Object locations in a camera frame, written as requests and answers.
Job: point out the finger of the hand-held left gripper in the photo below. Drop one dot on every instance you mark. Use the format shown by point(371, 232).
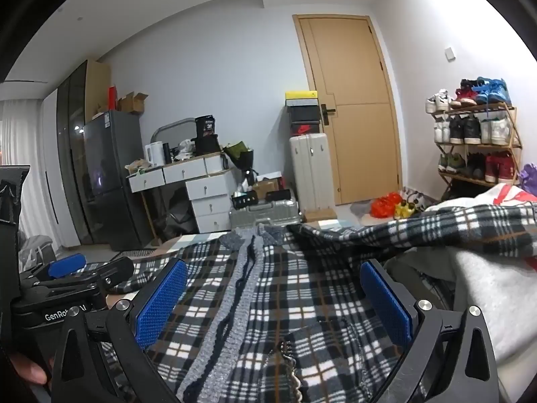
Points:
point(115, 272)
point(67, 265)

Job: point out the white electric kettle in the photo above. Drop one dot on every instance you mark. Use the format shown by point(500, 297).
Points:
point(154, 154)

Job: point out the glass door wardrobe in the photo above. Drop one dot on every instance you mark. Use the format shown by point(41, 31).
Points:
point(73, 147)

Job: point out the silver hard suitcase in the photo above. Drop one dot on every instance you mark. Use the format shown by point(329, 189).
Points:
point(264, 216)

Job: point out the wooden door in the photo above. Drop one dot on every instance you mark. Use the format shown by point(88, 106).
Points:
point(348, 71)

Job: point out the grey chair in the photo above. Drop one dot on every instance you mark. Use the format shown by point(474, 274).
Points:
point(37, 249)

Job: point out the white hard suitcase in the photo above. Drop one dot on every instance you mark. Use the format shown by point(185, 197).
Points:
point(310, 172)

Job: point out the black bag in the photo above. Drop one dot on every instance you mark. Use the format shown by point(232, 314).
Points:
point(206, 136)

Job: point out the white red printed cloth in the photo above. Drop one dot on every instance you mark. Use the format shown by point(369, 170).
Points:
point(509, 195)

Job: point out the striped rug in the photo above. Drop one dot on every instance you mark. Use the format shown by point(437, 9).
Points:
point(130, 254)

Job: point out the yellow item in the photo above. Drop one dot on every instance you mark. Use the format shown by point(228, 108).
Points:
point(403, 210)

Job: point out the brown cardboard box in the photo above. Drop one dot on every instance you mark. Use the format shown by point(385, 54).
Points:
point(266, 188)

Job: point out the purple item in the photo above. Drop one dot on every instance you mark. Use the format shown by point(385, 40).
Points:
point(529, 178)

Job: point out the white desk with drawers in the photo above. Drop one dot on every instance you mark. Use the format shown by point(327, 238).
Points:
point(209, 201)

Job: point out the dark bag under desk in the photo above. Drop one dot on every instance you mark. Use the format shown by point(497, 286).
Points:
point(178, 218)

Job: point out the yellow box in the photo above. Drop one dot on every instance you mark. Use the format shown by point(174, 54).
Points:
point(300, 95)

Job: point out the white crumpled clutter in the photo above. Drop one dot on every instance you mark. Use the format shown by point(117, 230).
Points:
point(184, 149)

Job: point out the wooden shoe rack with shoes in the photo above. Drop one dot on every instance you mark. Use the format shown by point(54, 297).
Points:
point(470, 130)

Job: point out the red box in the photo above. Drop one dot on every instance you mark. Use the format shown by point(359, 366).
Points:
point(112, 98)

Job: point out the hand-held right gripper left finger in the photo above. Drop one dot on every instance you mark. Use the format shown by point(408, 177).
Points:
point(161, 302)

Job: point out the dark grey refrigerator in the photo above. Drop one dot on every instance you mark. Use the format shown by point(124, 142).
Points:
point(113, 176)

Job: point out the open cardboard box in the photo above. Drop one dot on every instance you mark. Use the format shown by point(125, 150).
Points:
point(132, 103)

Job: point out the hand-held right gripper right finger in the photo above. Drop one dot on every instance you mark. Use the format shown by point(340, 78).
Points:
point(386, 302)

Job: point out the stack of black boxes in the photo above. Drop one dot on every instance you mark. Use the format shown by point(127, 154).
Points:
point(303, 119)

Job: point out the white fleece garment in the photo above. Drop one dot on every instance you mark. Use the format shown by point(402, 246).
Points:
point(495, 294)

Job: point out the arched mirror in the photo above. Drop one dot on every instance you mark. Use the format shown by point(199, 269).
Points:
point(172, 132)

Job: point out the white curtain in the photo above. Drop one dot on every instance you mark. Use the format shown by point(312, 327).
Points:
point(25, 155)

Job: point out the plaid knit cardigan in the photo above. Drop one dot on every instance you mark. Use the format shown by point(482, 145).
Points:
point(293, 285)

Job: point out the red plastic bag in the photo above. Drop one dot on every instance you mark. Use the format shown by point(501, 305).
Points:
point(385, 206)

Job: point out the person's left hand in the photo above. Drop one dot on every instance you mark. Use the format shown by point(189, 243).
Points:
point(27, 369)

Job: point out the white light switch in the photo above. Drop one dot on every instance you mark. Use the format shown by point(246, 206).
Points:
point(449, 53)

